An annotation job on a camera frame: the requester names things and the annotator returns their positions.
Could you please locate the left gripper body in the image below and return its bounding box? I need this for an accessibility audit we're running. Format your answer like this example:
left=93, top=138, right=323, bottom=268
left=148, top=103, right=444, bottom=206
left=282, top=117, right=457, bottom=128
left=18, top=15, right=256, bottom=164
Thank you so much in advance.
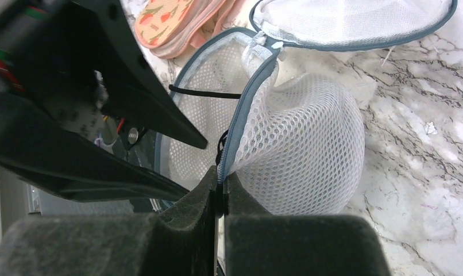
left=0, top=1, right=148, bottom=143

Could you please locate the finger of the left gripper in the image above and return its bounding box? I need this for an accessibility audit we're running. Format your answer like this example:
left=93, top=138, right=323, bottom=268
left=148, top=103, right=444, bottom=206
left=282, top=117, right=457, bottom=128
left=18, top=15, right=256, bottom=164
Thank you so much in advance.
left=0, top=93, right=187, bottom=202
left=68, top=1, right=208, bottom=149

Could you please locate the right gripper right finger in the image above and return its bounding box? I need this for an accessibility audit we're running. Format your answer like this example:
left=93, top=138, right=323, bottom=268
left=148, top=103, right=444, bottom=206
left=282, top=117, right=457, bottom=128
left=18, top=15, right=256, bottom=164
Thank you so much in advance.
left=223, top=174, right=390, bottom=275

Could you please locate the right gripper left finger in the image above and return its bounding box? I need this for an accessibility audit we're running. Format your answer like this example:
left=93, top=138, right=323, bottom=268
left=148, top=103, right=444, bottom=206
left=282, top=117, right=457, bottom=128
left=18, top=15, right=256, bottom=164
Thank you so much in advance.
left=0, top=166, right=218, bottom=275

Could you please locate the white mesh laundry bag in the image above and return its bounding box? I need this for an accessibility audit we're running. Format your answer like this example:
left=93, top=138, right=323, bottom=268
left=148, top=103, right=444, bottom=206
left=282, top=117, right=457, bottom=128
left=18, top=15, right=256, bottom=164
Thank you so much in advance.
left=154, top=1, right=457, bottom=215

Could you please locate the floral peach laundry bag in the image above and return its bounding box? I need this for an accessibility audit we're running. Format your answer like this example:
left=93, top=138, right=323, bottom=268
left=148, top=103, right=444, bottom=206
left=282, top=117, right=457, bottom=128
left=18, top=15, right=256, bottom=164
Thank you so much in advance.
left=134, top=0, right=244, bottom=59

